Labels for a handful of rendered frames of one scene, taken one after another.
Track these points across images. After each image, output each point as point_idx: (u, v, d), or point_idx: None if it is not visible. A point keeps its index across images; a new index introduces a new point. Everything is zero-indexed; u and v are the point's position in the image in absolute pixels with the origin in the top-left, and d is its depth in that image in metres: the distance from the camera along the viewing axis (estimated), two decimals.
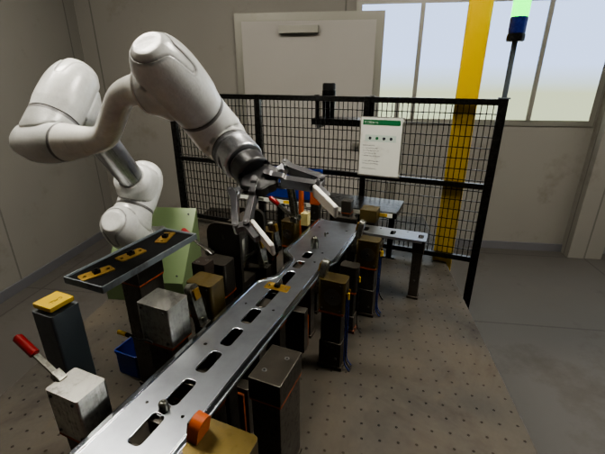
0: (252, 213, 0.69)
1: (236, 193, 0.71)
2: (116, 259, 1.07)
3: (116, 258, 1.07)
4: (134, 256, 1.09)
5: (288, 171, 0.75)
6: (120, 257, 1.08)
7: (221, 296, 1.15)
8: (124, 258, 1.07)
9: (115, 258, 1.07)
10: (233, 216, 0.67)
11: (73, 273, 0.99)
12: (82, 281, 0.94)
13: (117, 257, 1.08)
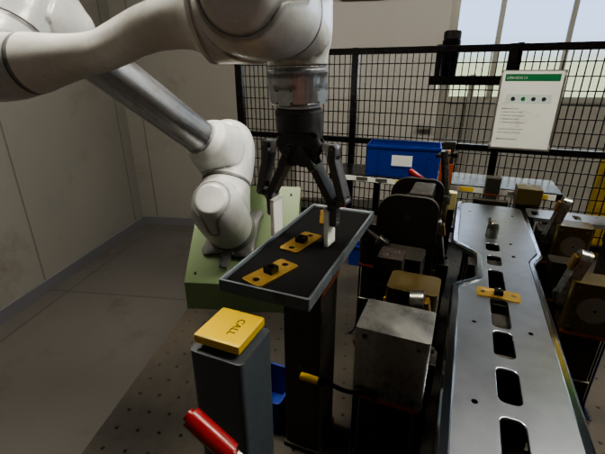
0: (324, 189, 0.62)
1: None
2: (284, 249, 0.63)
3: (284, 248, 0.63)
4: (310, 244, 0.65)
5: (270, 152, 0.64)
6: (288, 245, 0.64)
7: None
8: (295, 246, 0.64)
9: (283, 249, 0.63)
10: (346, 189, 0.61)
11: (230, 273, 0.55)
12: (260, 287, 0.51)
13: (283, 245, 0.64)
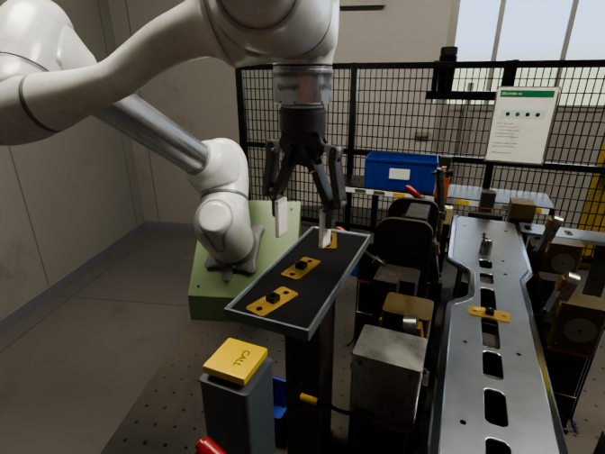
0: (322, 191, 0.62)
1: None
2: (285, 276, 0.67)
3: (284, 275, 0.67)
4: (309, 270, 0.68)
5: (274, 152, 0.64)
6: (289, 272, 0.68)
7: (429, 331, 0.75)
8: (295, 273, 0.67)
9: (284, 276, 0.67)
10: (343, 192, 0.61)
11: (235, 302, 0.59)
12: (263, 317, 0.54)
13: (284, 272, 0.68)
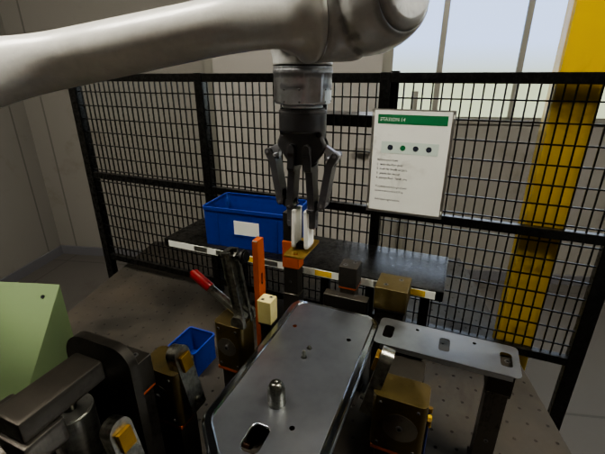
0: (309, 191, 0.64)
1: (330, 158, 0.61)
2: (289, 257, 0.64)
3: (288, 255, 0.65)
4: (311, 249, 0.67)
5: (276, 158, 0.63)
6: (292, 252, 0.66)
7: None
8: (299, 252, 0.65)
9: (287, 256, 0.65)
10: (328, 194, 0.64)
11: None
12: None
13: (286, 252, 0.66)
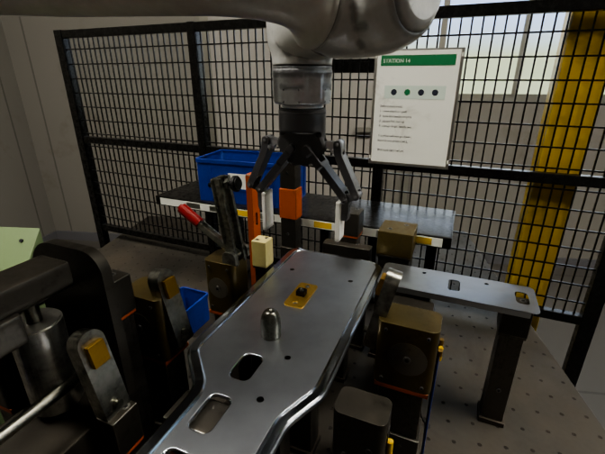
0: (333, 186, 0.62)
1: (337, 150, 0.60)
2: (289, 305, 0.68)
3: (288, 304, 0.68)
4: (310, 297, 0.71)
5: (268, 149, 0.63)
6: (291, 300, 0.69)
7: None
8: (298, 301, 0.69)
9: (287, 304, 0.68)
10: (356, 183, 0.61)
11: None
12: None
13: (286, 301, 0.69)
